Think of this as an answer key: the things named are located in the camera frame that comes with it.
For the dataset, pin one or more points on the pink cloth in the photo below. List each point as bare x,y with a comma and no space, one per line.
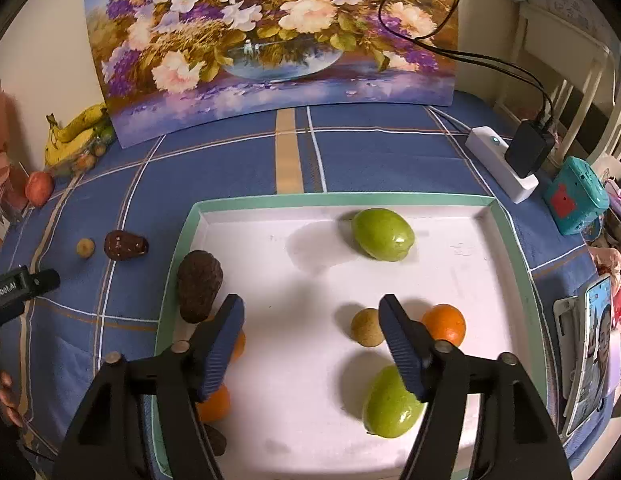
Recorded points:
608,260

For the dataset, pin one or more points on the yellow banana bunch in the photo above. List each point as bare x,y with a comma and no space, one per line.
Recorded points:
70,132

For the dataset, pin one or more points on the green mango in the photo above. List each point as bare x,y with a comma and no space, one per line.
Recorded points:
390,405

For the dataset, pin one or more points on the person's left hand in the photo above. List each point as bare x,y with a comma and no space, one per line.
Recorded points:
8,402

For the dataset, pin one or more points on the white power strip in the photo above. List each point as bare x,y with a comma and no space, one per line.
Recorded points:
483,142

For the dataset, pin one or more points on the blue checked tablecloth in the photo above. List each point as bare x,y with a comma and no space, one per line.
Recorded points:
380,160

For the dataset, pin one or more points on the clear plastic fruit container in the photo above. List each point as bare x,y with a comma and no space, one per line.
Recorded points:
90,155

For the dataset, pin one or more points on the teal toy box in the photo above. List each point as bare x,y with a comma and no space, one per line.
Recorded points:
580,195

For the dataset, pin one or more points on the small green fruit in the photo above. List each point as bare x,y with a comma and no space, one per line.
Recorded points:
106,135

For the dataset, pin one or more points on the white tray with green rim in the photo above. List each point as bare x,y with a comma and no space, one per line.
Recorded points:
300,280

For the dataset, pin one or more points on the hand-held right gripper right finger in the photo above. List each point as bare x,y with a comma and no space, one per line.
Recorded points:
405,350

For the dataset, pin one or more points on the white phone stand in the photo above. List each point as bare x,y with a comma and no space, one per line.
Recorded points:
565,360

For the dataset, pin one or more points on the dark red date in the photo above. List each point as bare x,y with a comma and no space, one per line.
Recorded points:
125,245
215,440
200,285

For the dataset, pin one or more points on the flower painting canvas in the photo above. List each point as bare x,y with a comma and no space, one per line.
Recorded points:
240,35

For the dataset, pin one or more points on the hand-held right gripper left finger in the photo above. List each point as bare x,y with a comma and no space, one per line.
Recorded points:
223,345

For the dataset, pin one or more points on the black charger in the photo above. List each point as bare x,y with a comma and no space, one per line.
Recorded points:
528,147

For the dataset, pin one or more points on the small orange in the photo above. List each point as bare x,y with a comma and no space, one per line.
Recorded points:
85,161

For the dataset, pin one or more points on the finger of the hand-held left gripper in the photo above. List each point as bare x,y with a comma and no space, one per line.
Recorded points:
45,281

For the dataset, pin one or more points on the white chair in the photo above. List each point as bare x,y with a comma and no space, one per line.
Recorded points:
585,60

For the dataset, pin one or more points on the smartphone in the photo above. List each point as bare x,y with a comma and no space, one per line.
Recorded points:
595,340

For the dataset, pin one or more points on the red apple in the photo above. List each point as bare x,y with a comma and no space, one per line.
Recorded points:
39,187

